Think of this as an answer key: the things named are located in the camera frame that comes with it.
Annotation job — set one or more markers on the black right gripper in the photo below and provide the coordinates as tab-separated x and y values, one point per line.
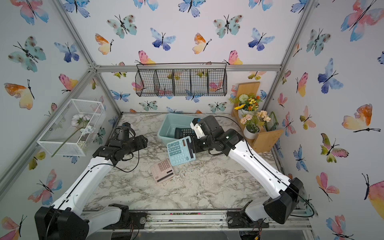
195	146

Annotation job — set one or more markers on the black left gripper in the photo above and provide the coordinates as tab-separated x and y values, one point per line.
141	141

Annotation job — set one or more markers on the black calculator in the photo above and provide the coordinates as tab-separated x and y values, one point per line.
185	132

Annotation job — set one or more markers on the teal calculator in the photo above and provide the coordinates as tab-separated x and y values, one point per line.
181	151

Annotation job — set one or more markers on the pink calculator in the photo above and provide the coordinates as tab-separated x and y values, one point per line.
162	171

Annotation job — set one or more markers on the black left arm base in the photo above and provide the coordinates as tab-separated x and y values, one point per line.
128	219

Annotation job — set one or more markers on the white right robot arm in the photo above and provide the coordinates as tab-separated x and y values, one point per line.
284	193

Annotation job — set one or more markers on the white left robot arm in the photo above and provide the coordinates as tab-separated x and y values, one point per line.
64	219

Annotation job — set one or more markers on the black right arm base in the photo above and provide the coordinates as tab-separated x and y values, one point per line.
240	219

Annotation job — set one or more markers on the teal plastic storage box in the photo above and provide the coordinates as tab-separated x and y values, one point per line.
172	121

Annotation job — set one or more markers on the white pot pink flowers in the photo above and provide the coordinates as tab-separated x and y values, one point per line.
253	122

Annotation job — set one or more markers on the white pot yellow flowers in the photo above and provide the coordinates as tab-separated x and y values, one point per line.
246	104

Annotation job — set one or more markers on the wooden corner shelf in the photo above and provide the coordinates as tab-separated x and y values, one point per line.
263	141

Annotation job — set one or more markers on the pink artificial flower stem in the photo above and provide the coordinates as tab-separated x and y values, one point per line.
73	145

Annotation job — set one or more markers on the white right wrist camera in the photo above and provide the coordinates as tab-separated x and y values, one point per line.
196	127

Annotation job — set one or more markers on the white wire wall basket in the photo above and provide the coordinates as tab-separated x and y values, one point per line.
59	129

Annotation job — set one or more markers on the black wire wall basket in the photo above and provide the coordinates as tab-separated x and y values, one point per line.
181	80

